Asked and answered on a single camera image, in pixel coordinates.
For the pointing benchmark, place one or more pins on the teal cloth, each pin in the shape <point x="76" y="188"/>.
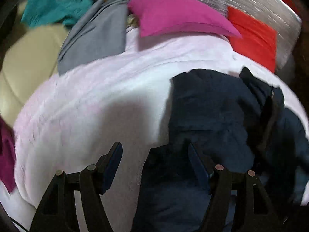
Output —
<point x="53" y="7"/>

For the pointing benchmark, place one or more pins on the folded magenta cloth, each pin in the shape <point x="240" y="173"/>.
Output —
<point x="173" y="14"/>

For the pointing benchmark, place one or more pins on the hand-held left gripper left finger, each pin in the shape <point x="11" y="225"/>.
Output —
<point x="113" y="164"/>

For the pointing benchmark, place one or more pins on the folded red-orange cloth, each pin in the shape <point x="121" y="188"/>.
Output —
<point x="253" y="41"/>

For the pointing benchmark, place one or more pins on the grey cloth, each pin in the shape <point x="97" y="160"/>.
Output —
<point x="91" y="41"/>

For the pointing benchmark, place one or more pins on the navy blue garment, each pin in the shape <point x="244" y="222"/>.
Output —
<point x="212" y="106"/>

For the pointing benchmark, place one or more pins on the dark magenta cloth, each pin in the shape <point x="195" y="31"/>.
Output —
<point x="6" y="154"/>

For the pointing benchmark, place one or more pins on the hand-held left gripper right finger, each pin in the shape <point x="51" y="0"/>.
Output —
<point x="198" y="164"/>

